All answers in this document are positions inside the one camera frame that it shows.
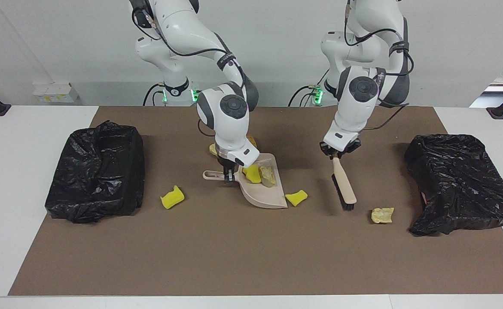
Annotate yellow sponge piece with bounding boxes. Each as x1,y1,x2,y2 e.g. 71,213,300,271
242,164,262,184
160,185,185,210
285,190,308,207

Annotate beige hand brush black bristles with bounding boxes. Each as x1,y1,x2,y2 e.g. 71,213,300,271
331,157,357,211

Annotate beige plastic dustpan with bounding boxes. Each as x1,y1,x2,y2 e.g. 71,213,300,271
203,153,289,209

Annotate bin with black bag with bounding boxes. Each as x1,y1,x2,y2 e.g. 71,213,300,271
404,133,503,237
44,120,146,224

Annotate brown table mat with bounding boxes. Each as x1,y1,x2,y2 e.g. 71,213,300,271
7,106,503,297

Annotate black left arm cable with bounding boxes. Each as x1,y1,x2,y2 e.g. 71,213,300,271
344,0,415,130

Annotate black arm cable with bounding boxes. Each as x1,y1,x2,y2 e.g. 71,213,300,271
344,0,415,130
131,6,245,138

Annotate black base cable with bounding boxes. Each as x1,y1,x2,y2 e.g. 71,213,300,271
143,84,166,106
288,69,324,107

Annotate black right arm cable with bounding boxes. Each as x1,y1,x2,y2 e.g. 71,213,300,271
131,6,245,138

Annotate white wall socket box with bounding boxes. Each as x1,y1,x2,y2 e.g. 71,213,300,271
32,82,79,103

